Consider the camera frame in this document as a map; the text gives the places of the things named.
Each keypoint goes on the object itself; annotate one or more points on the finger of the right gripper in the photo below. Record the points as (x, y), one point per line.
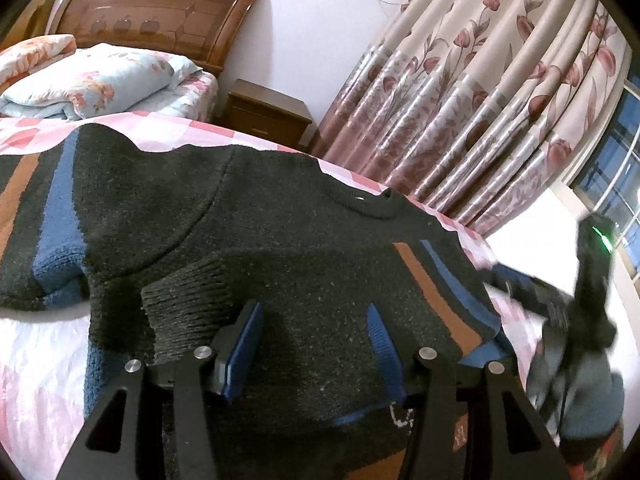
(533, 294)

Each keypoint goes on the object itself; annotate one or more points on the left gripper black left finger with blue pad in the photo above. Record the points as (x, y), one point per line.
(122, 437)

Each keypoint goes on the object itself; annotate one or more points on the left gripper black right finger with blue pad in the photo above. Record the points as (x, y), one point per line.
(506, 437)

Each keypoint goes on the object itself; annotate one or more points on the black striped knit sweater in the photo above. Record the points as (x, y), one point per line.
(168, 247)

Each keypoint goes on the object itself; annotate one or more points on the pink checkered bed sheet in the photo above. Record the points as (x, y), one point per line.
(43, 358)

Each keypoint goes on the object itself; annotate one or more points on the window with metal bars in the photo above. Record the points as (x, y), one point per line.
(609, 181)

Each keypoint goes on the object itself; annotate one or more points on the floral pink beige curtain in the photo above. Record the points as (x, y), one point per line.
(472, 107)

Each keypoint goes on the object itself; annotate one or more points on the dark brown wooden nightstand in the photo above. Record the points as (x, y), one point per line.
(265, 113)

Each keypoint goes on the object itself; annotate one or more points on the light blue floral folded quilt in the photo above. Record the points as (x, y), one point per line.
(100, 80)

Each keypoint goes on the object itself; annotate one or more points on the orange floral pillow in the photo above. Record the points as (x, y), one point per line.
(31, 55)

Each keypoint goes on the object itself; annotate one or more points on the brown wooden headboard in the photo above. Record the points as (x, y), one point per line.
(202, 30)
(31, 23)

